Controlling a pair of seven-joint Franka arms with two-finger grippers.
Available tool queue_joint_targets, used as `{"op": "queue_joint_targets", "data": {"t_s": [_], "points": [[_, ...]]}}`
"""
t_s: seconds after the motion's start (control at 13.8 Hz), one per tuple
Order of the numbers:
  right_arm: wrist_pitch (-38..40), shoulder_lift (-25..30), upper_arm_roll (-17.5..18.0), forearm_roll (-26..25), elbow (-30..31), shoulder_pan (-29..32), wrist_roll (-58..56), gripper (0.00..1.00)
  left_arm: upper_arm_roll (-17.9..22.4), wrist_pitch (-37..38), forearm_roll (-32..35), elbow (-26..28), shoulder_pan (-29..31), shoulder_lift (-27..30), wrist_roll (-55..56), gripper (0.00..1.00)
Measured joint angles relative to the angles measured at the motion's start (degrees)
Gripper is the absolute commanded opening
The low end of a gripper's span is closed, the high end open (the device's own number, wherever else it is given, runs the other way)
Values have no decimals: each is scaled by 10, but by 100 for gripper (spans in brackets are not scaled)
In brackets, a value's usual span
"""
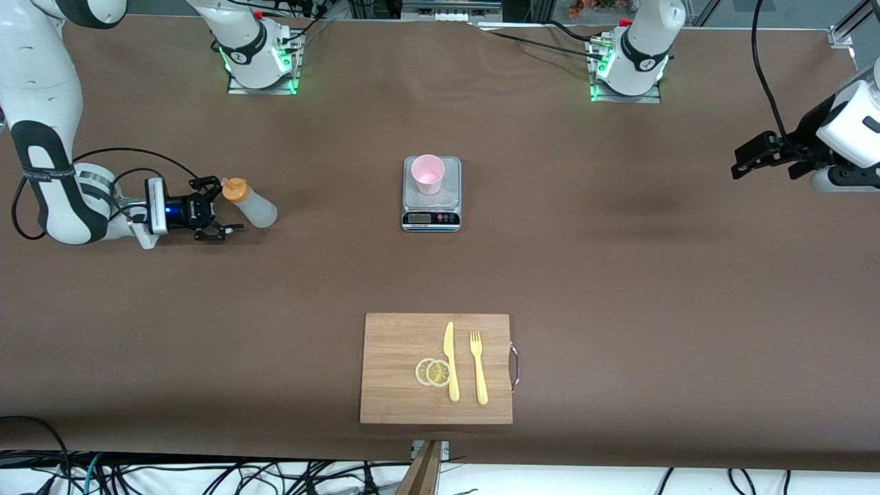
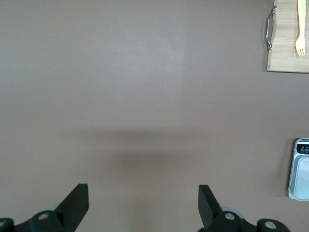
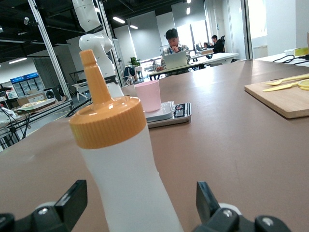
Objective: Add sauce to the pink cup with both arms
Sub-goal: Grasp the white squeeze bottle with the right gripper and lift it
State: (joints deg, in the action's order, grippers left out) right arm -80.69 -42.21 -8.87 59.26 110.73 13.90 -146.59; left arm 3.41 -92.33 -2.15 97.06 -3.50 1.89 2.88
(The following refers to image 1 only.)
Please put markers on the small metal mounting bracket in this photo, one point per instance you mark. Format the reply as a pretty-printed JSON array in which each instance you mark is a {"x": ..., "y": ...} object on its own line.
[{"x": 445, "y": 448}]

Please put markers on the yellow plastic fork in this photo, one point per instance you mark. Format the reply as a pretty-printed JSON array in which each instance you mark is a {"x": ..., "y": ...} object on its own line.
[{"x": 481, "y": 385}]

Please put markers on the silver digital kitchen scale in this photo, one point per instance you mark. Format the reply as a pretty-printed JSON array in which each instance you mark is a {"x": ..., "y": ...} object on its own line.
[{"x": 450, "y": 201}]

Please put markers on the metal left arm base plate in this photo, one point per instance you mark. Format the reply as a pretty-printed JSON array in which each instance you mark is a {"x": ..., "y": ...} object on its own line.
[{"x": 625, "y": 99}]

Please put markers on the white power strip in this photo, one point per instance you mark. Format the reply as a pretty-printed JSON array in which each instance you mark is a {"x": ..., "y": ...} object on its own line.
[{"x": 450, "y": 12}]

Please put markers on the yellow lemon slice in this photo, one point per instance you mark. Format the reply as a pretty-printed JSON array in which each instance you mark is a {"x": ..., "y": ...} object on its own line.
[
  {"x": 420, "y": 372},
  {"x": 438, "y": 373}
]

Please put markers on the orange red toy pile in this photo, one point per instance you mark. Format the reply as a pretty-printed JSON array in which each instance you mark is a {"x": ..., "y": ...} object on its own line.
[{"x": 598, "y": 7}]

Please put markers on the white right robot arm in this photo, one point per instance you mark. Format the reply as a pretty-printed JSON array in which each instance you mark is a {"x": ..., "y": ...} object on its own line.
[{"x": 41, "y": 69}]

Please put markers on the pink plastic cup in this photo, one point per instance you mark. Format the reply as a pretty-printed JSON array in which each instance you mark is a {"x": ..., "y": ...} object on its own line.
[{"x": 427, "y": 180}]

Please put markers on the aluminium frame corner bracket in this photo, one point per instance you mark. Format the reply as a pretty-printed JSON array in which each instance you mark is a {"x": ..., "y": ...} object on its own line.
[{"x": 842, "y": 36}]

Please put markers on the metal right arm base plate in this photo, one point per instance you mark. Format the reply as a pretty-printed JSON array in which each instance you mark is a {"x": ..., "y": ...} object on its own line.
[{"x": 261, "y": 91}]

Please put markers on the white sauce bottle orange cap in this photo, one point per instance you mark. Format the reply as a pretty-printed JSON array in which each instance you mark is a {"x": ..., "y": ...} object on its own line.
[{"x": 258, "y": 210}]

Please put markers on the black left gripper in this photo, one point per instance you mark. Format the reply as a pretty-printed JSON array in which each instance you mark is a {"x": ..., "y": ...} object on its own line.
[{"x": 806, "y": 139}]

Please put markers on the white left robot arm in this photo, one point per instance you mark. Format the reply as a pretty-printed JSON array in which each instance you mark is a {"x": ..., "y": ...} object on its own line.
[{"x": 646, "y": 41}]

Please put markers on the yellow plastic knife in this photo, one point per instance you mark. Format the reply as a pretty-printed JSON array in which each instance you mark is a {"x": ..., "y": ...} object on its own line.
[{"x": 452, "y": 385}]

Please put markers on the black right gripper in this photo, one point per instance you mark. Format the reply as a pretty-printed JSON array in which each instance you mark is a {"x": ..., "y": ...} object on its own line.
[{"x": 183, "y": 209}]

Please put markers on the wooden post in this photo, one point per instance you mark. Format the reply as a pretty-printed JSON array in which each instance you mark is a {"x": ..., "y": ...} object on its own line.
[{"x": 423, "y": 474}]

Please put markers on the brown table cover sheet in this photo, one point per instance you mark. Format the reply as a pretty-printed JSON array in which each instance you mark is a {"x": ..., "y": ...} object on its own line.
[{"x": 206, "y": 309}]

